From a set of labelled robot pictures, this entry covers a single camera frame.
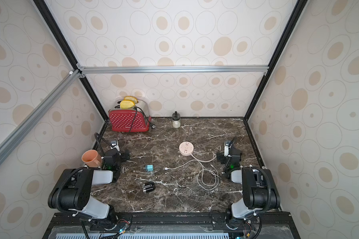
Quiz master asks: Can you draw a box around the pink round power strip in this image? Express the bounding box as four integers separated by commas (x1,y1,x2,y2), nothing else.
179,141,194,156

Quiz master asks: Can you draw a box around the diagonal aluminium frame bar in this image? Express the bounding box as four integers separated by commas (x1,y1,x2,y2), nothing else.
0,69,80,166

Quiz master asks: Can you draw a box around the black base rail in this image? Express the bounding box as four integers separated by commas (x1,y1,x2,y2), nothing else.
43,212,300,239

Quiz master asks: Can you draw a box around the yellow toast slice front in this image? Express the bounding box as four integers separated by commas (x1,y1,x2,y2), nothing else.
120,100,136,109

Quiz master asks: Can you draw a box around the white slotted cable duct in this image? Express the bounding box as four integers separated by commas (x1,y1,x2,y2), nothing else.
51,233,229,239

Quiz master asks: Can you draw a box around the white USB charging cable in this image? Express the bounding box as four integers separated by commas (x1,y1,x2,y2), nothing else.
164,159,221,191

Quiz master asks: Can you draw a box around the glass bottle black pump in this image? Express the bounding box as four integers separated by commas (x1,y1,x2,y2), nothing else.
172,111,181,128

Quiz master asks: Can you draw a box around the red toaster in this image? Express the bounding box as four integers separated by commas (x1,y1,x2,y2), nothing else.
108,99,155,132

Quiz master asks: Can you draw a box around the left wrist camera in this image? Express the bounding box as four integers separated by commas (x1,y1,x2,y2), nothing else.
110,140,120,151

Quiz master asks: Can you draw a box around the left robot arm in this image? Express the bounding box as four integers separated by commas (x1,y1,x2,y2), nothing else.
47,147,130,223

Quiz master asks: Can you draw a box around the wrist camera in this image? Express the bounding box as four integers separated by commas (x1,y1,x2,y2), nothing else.
224,140,231,157
110,140,120,151

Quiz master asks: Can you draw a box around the yellow toast slice rear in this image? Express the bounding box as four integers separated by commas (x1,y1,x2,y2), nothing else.
124,96,138,104

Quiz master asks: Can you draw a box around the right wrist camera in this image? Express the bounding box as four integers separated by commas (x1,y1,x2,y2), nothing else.
224,140,231,157

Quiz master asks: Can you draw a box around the horizontal aluminium frame bar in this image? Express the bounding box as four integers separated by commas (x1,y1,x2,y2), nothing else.
80,65,269,74

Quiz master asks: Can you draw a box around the orange ceramic mug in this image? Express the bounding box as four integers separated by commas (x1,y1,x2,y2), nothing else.
81,149,103,167

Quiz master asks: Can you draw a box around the teal USB wall charger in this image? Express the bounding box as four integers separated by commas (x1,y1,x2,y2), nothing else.
145,164,154,172

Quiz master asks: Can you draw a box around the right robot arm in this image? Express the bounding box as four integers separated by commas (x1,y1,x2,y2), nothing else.
216,144,281,220

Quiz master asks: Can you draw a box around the yellow toast slice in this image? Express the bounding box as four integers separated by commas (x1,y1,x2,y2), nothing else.
124,96,138,104
120,100,136,109

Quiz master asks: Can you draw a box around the black toaster power cord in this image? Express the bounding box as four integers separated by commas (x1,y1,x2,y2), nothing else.
128,106,157,133

